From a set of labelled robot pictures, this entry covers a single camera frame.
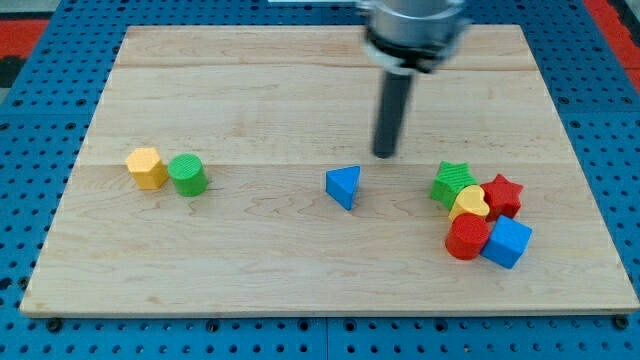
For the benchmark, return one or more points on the blue triangle block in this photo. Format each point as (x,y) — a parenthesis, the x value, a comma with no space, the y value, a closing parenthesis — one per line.
(342,184)

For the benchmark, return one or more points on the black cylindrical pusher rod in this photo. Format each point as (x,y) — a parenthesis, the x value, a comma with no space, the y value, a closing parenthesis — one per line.
(395,92)

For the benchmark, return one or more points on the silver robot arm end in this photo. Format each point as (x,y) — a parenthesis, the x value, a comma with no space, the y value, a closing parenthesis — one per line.
(408,36)

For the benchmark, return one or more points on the green star block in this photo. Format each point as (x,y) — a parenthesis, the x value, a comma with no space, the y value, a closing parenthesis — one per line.
(450,180)

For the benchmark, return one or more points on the red star block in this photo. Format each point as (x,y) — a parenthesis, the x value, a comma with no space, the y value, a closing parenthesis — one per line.
(503,197)

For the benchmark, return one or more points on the light wooden board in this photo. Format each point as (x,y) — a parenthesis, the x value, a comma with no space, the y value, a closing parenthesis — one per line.
(269,110)

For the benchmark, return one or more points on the green cylinder block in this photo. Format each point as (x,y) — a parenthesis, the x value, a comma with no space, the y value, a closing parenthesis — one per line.
(187,174)

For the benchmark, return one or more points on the yellow heart block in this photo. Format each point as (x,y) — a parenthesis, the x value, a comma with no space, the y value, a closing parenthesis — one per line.
(470,200)

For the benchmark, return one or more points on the red cylinder block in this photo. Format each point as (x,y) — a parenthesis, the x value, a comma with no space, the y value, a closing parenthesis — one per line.
(467,236)

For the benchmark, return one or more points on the yellow hexagon block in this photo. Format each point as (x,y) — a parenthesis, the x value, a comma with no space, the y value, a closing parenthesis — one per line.
(146,168)

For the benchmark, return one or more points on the blue cube block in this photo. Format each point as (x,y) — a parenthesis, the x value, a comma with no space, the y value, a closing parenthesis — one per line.
(507,242)

